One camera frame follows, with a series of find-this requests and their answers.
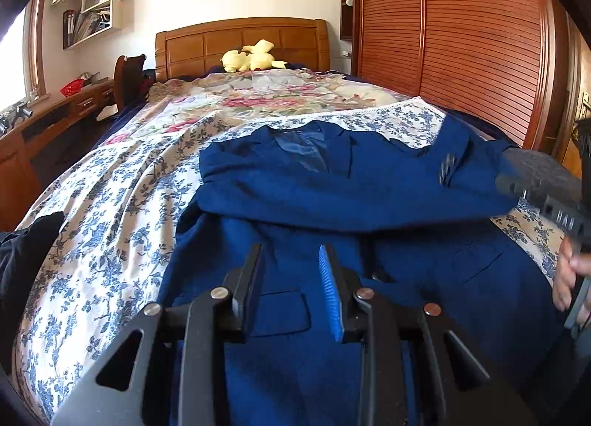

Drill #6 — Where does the white wall shelf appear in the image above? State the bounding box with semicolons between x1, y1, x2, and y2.
49;0;129;51

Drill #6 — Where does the navy blue suit jacket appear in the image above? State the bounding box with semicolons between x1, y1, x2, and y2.
158;117;564;425

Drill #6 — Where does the black garment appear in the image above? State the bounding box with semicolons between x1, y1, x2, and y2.
0;212;64;373

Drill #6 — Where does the pink floral quilt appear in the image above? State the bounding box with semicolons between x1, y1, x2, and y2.
98;68;408;146

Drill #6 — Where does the wooden louvered wardrobe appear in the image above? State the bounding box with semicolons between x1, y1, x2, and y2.
352;0;569;153

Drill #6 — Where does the dark wooden chair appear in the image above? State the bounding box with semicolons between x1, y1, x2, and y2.
113;54;146;112

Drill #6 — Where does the red basket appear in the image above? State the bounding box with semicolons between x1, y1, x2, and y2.
60;78;85;97

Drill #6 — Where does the blue floral white bedsheet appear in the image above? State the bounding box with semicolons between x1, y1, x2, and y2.
11;98;562;422

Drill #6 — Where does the wooden desk with drawers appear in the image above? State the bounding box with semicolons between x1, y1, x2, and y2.
0;80;114;231

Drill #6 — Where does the wooden bed headboard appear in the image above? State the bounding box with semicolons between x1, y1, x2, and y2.
155;17;331;83

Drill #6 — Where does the person's right hand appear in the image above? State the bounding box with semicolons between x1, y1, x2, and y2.
552;236;591;312

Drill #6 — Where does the yellow plush toy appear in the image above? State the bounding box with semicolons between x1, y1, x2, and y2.
221;39;287;73

